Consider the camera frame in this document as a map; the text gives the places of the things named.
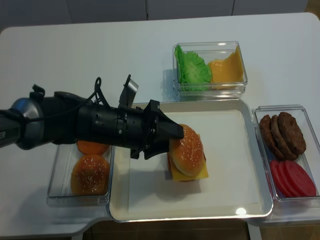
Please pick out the green lettuce leaf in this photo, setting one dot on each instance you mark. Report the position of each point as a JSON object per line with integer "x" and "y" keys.
{"x": 191, "y": 68}

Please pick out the brown meat patty left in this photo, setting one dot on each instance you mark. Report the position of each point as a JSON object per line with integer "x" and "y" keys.
{"x": 266, "y": 133}

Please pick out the clear patty tomato container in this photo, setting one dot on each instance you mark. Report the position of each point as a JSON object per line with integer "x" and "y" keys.
{"x": 309, "y": 160}

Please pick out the red tomato slice middle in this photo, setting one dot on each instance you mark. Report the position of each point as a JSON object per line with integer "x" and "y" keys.
{"x": 286, "y": 187}

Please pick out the white paper liner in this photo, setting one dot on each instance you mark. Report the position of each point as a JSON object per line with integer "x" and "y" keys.
{"x": 211, "y": 168}

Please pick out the clear lettuce cheese container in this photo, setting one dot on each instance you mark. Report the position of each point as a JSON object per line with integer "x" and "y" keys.
{"x": 206, "y": 51}

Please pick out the brown meat patty right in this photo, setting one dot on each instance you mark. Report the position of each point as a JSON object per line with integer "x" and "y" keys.
{"x": 291, "y": 133}

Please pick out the sesame bun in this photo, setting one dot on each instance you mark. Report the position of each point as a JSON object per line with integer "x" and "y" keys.
{"x": 187, "y": 153}
{"x": 90, "y": 176}

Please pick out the red tomato slice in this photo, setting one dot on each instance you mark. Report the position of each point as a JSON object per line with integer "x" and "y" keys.
{"x": 286, "y": 187}
{"x": 276, "y": 178}
{"x": 299, "y": 179}

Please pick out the yellow cheese slice on burger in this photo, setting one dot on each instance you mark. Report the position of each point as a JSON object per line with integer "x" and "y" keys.
{"x": 178, "y": 176}

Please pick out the plain bottom bun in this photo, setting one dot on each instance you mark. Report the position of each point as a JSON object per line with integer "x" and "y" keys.
{"x": 91, "y": 148}

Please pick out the yellow cheese slice in container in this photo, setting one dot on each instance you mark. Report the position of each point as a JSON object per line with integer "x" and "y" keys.
{"x": 226, "y": 67}

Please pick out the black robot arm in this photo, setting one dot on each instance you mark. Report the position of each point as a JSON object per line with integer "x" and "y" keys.
{"x": 66, "y": 118}

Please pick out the red tomato slice front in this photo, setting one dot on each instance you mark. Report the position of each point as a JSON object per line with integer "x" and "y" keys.
{"x": 299, "y": 179}

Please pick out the brown meat patty middle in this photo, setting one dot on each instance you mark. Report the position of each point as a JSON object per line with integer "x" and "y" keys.
{"x": 280, "y": 142}

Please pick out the red tomato slice left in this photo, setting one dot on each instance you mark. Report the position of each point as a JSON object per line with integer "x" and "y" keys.
{"x": 276, "y": 178}

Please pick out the white metal tray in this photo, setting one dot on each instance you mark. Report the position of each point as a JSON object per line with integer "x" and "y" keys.
{"x": 119, "y": 181}

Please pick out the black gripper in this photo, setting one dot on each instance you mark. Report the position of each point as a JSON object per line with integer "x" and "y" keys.
{"x": 137, "y": 129}

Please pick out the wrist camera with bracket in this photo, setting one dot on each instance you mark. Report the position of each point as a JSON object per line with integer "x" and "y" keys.
{"x": 130, "y": 88}

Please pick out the brown meat patty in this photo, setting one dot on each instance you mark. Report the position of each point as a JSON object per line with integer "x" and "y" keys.
{"x": 266, "y": 133}
{"x": 280, "y": 142}
{"x": 291, "y": 133}

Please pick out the clear plastic bun container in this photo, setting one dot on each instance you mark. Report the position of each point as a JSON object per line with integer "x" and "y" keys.
{"x": 59, "y": 192}

